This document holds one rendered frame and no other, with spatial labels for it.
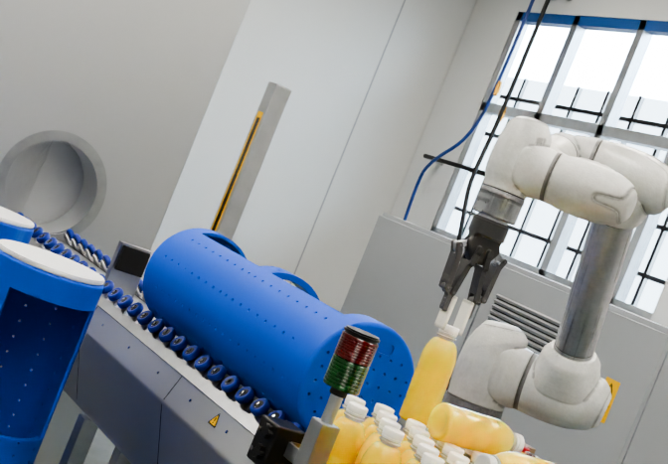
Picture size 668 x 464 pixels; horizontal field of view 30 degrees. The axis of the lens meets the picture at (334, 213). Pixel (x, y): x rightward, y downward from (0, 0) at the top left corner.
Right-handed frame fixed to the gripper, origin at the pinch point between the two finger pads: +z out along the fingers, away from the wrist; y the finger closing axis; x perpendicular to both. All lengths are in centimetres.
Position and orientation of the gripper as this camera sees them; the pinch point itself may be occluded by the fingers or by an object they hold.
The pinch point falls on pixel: (453, 314)
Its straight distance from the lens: 248.0
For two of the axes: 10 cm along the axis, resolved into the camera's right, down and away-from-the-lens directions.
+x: 4.9, 2.1, -8.5
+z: -3.7, 9.3, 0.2
